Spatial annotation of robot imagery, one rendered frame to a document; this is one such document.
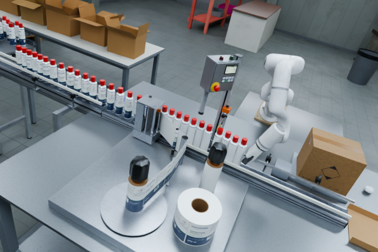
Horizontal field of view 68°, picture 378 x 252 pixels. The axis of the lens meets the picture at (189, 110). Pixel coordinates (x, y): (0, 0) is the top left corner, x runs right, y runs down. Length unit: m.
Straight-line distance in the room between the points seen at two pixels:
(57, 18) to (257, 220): 3.06
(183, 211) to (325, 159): 0.96
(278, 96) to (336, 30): 8.66
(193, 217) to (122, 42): 2.33
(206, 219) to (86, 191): 0.60
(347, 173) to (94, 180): 1.42
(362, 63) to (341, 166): 5.45
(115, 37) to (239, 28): 4.38
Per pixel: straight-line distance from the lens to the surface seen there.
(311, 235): 1.71
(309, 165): 1.89
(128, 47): 3.19
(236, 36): 7.18
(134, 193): 1.30
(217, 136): 1.70
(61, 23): 3.72
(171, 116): 1.77
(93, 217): 1.40
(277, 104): 1.57
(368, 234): 1.93
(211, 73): 1.56
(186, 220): 1.25
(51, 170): 1.69
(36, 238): 2.19
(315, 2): 10.06
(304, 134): 2.50
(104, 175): 1.57
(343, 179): 1.95
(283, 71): 1.59
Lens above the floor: 1.99
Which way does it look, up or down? 30 degrees down
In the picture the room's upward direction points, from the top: 13 degrees clockwise
